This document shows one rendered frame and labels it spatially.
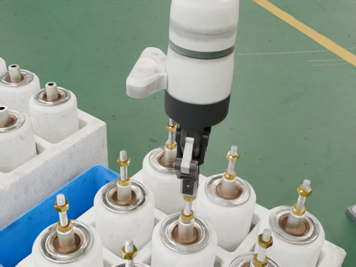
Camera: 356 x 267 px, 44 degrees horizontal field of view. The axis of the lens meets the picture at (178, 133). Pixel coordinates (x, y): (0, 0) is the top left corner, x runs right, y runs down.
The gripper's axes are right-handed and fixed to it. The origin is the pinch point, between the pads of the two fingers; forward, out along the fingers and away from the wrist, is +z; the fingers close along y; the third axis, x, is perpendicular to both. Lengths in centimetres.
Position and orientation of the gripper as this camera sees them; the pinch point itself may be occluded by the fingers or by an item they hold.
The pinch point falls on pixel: (189, 179)
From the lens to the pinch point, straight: 58.5
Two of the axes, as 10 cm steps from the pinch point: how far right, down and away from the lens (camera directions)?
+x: -9.8, -1.5, 1.2
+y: 1.9, -5.7, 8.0
